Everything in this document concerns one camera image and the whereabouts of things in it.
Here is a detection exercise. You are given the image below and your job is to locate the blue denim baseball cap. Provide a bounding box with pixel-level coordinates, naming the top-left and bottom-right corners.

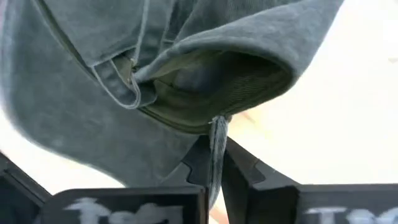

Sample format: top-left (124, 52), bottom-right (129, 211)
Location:
top-left (0, 0), bottom-right (345, 208)

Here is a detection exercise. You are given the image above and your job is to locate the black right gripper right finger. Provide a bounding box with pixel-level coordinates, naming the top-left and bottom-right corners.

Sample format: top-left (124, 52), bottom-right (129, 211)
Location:
top-left (221, 138), bottom-right (398, 224)

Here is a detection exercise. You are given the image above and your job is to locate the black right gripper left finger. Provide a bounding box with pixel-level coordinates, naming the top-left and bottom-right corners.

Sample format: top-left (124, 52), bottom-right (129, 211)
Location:
top-left (40, 136), bottom-right (213, 224)

